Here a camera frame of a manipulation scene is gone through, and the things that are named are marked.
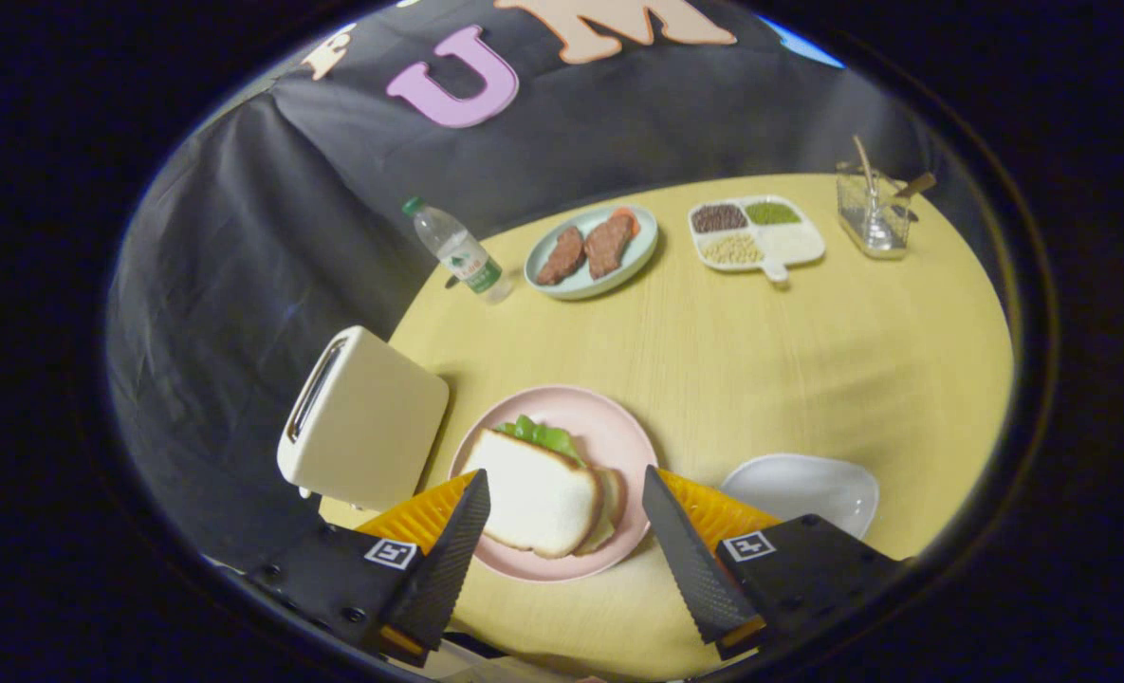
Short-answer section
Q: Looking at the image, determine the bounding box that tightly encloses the white toaster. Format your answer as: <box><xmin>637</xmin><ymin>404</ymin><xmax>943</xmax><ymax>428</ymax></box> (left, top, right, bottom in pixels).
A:
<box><xmin>276</xmin><ymin>325</ymin><xmax>451</xmax><ymax>513</ymax></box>

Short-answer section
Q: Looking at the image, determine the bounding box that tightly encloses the thick crusted bread slice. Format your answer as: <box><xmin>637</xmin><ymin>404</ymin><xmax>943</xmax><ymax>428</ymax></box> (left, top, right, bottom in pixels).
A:
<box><xmin>576</xmin><ymin>467</ymin><xmax>624</xmax><ymax>558</ymax></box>

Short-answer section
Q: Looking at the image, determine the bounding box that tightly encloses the green lettuce leaf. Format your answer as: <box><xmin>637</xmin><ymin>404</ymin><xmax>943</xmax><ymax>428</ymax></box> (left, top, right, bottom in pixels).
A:
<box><xmin>493</xmin><ymin>414</ymin><xmax>586</xmax><ymax>468</ymax></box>

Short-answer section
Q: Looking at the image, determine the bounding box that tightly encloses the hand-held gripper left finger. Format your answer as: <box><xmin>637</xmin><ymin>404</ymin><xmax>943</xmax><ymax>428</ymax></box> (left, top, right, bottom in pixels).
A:
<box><xmin>244</xmin><ymin>469</ymin><xmax>492</xmax><ymax>667</ymax></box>

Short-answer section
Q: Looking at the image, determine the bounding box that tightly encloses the clear utensil holder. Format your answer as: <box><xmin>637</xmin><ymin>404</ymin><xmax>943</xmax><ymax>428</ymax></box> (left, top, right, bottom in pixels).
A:
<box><xmin>836</xmin><ymin>161</ymin><xmax>912</xmax><ymax>261</ymax></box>

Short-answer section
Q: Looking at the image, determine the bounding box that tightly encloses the plain white bread slice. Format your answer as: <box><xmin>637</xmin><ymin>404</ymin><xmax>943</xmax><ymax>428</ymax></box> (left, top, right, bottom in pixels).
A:
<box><xmin>460</xmin><ymin>429</ymin><xmax>605</xmax><ymax>560</ymax></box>

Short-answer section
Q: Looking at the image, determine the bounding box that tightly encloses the clear plastic water bottle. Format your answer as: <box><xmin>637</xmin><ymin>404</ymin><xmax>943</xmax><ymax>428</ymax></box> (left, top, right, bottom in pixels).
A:
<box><xmin>401</xmin><ymin>196</ymin><xmax>515</xmax><ymax>305</ymax></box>

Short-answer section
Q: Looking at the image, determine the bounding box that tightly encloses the white divided grain dish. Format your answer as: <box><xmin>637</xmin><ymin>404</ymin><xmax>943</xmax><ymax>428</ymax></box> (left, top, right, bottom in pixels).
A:
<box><xmin>687</xmin><ymin>194</ymin><xmax>827</xmax><ymax>285</ymax></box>

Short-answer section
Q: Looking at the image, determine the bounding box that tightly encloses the pink round plate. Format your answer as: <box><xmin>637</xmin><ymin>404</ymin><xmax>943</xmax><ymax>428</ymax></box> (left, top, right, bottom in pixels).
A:
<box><xmin>448</xmin><ymin>384</ymin><xmax>660</xmax><ymax>583</ymax></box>

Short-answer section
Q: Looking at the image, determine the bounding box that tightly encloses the pale green oval plate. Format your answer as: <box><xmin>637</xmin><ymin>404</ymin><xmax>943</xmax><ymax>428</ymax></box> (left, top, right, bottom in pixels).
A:
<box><xmin>524</xmin><ymin>204</ymin><xmax>660</xmax><ymax>302</ymax></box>

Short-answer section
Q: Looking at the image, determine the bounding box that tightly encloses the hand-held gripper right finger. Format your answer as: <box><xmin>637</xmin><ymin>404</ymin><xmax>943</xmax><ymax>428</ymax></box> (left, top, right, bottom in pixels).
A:
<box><xmin>641</xmin><ymin>464</ymin><xmax>909</xmax><ymax>662</ymax></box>

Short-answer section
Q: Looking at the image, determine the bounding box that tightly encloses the brown meat patty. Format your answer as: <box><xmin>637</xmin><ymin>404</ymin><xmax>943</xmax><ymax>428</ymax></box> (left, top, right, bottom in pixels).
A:
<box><xmin>583</xmin><ymin>214</ymin><xmax>636</xmax><ymax>280</ymax></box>
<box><xmin>535</xmin><ymin>226</ymin><xmax>587</xmax><ymax>286</ymax></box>

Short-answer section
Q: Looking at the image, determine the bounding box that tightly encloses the white plate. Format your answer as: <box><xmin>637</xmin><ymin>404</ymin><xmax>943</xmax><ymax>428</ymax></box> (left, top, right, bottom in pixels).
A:
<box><xmin>719</xmin><ymin>453</ymin><xmax>880</xmax><ymax>542</ymax></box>

